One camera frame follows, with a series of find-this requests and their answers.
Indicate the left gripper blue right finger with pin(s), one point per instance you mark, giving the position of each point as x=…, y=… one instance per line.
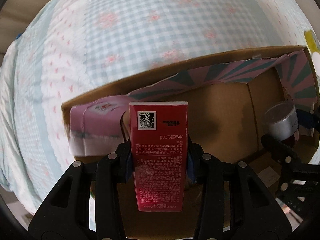
x=235, y=203

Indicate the yellow tape roll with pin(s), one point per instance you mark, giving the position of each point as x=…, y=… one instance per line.
x=311, y=41

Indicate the small dark jar silver lid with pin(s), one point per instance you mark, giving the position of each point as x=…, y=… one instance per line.
x=281, y=120

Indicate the open cardboard box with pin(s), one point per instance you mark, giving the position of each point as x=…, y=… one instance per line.
x=227, y=95

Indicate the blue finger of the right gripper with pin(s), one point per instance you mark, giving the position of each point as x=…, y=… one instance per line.
x=297, y=179
x=308, y=121

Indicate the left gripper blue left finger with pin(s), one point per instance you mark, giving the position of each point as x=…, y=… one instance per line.
x=84, y=203

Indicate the blue checkered bed sheet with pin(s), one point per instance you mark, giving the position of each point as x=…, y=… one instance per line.
x=73, y=46

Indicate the red carton box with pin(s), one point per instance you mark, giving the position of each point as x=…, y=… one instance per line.
x=159, y=141

